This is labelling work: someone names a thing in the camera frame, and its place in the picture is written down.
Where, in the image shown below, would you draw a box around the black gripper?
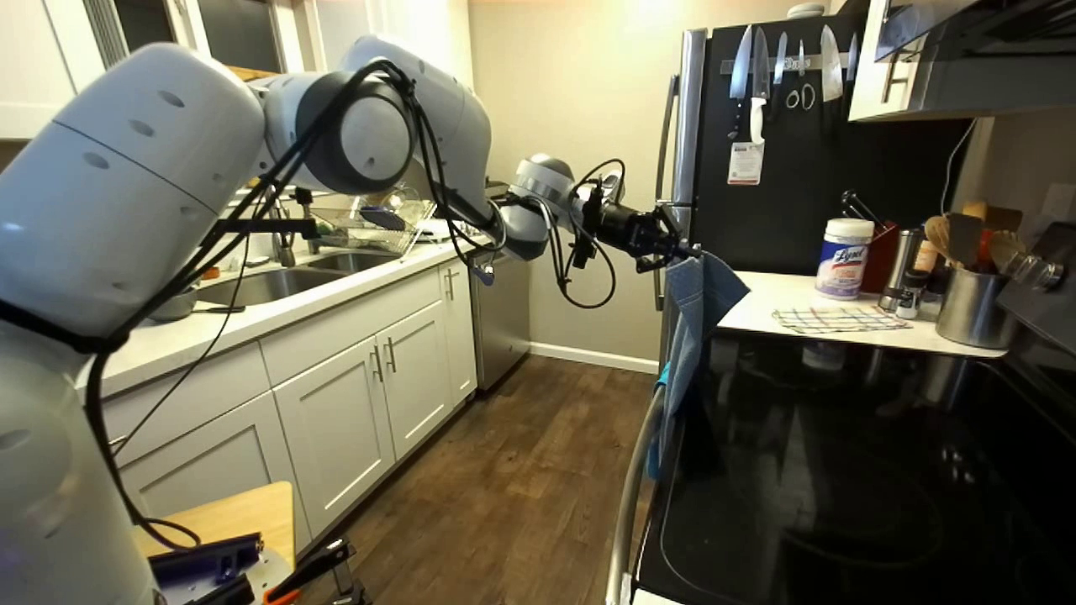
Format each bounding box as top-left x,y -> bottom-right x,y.
595,204 -> 701,275

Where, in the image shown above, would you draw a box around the pale blue towel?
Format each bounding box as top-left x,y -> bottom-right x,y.
647,249 -> 755,485

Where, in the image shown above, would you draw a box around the black glass-top oven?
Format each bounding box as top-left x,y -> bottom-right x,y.
603,219 -> 1076,605

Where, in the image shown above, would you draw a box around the white paper tag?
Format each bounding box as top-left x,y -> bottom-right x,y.
725,137 -> 766,187

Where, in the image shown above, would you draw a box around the white wipes canister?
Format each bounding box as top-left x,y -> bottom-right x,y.
813,215 -> 878,299

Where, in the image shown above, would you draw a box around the black refrigerator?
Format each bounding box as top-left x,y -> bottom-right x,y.
654,15 -> 980,364

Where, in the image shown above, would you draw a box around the checked white dish cloth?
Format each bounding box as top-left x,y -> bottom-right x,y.
769,304 -> 914,338

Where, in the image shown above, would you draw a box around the stainless steel dishwasher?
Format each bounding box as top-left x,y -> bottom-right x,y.
467,261 -> 534,396

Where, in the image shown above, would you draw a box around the long steel knife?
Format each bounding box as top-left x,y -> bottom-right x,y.
727,28 -> 758,146

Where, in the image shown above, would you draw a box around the dark red box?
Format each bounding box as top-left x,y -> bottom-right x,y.
859,223 -> 904,296

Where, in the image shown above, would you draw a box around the small steel knife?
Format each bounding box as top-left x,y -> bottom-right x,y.
769,31 -> 793,91

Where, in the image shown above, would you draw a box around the steel pepper mill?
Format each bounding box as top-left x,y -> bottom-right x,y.
888,230 -> 930,305

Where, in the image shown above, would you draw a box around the white cloth on counter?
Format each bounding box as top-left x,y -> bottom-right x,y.
415,219 -> 464,249

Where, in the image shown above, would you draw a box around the small black kitchen gadget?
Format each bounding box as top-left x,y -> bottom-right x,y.
878,284 -> 946,323

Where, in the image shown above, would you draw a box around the wide steel knife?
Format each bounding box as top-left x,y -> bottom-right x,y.
816,25 -> 848,107

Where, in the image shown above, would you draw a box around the wooden spatula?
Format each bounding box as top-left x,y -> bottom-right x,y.
924,208 -> 990,275

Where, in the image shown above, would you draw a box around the clear glass bowl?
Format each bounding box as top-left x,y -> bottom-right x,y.
348,187 -> 433,257

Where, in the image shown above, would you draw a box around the steel utensil holder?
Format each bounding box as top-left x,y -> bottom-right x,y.
935,267 -> 1013,349

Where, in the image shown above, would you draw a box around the wooden spoon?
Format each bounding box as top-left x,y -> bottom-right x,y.
958,197 -> 1026,246

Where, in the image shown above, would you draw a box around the stainless steel microwave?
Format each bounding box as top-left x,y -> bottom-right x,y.
871,0 -> 1076,121

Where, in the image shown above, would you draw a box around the white base cabinets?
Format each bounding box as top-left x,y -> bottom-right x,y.
105,252 -> 480,550

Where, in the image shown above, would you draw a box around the chrome sink faucet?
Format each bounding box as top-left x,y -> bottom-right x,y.
266,233 -> 308,268

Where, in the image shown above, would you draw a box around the steel kitchen sink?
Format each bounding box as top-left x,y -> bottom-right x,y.
197,249 -> 398,314

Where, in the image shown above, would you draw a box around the red and black tool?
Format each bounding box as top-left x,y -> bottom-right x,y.
263,535 -> 355,605

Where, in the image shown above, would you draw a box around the blue bowl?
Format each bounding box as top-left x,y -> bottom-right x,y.
150,289 -> 202,325

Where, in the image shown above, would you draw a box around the light wooden board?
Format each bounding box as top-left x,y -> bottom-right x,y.
130,481 -> 300,566

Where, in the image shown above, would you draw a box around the dark blue plastic object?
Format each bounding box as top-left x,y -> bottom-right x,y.
150,530 -> 269,605

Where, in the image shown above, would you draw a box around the kitchen window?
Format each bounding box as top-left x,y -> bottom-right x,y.
82,0 -> 321,74

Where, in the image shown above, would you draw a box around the white-handled steel knife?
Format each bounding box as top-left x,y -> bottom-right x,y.
750,28 -> 775,148

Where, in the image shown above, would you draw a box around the black-handled scissors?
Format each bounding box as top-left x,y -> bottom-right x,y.
785,76 -> 820,113

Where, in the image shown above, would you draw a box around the silver oven door handle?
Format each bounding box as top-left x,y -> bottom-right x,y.
603,382 -> 674,605

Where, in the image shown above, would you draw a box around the white wall cabinet with handle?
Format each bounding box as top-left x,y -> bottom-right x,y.
314,0 -> 480,94

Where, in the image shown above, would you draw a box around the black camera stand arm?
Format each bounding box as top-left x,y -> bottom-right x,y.
215,187 -> 324,238

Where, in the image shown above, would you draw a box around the white wall cabinet plain door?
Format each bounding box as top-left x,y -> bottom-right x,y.
0,0 -> 87,146

